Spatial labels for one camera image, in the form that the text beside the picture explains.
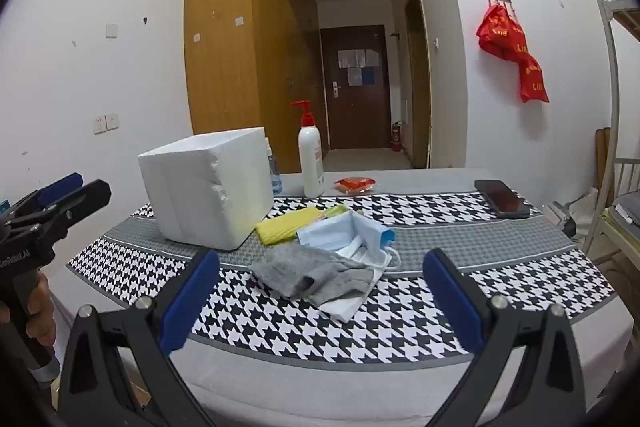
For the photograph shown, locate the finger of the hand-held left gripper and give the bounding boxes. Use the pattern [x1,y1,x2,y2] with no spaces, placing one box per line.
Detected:
[30,179,112,238]
[5,173,84,220]

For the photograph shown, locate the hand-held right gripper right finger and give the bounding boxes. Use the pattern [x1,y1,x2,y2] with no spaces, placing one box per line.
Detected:
[422,248,588,427]

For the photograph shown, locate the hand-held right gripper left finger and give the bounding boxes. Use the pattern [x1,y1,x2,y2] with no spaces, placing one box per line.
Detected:
[52,248,221,427]

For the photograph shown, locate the blue face mask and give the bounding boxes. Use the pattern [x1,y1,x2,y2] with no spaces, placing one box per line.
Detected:
[296,213,361,254]
[340,212,402,280]

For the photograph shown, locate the white foam box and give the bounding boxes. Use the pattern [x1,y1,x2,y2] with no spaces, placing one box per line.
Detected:
[137,127,275,251]

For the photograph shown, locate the white tissue cloth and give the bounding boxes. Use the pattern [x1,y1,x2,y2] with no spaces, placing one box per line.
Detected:
[319,267,383,323]

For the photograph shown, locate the grey sock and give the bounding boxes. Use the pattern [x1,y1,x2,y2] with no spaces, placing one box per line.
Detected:
[248,243,376,308]

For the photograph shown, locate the person's left hand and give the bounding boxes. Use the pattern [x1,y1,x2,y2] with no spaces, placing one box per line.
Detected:
[25,274,57,348]

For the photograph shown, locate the black smartphone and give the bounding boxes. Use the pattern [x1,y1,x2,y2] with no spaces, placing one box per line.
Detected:
[474,179,531,219]

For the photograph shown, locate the houndstooth tablecloth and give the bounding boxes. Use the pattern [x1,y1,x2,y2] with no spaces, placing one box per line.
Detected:
[65,192,618,365]

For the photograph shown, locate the blue spray bottle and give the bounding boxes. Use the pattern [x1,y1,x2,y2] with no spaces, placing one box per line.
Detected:
[265,138,282,196]

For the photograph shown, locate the red snack packet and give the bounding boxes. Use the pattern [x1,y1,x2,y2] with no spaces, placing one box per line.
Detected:
[334,175,377,195]

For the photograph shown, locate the white plastic bag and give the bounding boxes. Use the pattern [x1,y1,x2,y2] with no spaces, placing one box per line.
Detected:
[545,187,601,243]

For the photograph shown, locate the white pump bottle red cap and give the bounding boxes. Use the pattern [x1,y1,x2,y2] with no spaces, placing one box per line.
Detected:
[291,100,326,199]

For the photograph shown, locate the wooden wardrobe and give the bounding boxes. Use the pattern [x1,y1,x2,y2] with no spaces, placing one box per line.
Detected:
[184,0,331,175]

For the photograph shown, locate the dark brown door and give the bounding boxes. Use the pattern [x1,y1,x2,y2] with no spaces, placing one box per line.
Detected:
[320,25,392,151]

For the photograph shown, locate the wooden planks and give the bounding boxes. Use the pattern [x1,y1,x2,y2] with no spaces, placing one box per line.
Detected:
[595,127,613,202]

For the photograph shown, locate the light wooden side door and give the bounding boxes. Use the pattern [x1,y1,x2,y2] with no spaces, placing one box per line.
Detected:
[404,0,432,170]

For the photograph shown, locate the papers on door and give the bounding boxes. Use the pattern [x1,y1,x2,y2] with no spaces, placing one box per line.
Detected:
[337,49,379,86]

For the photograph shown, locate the red plastic bags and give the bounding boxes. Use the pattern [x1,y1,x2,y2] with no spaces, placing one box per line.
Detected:
[475,3,550,104]

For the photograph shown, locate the wall power socket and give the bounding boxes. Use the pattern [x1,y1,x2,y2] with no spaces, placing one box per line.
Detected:
[93,113,121,135]

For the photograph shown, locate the metal bunk bed frame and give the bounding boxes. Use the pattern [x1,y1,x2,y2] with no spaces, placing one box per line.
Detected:
[575,0,640,268]

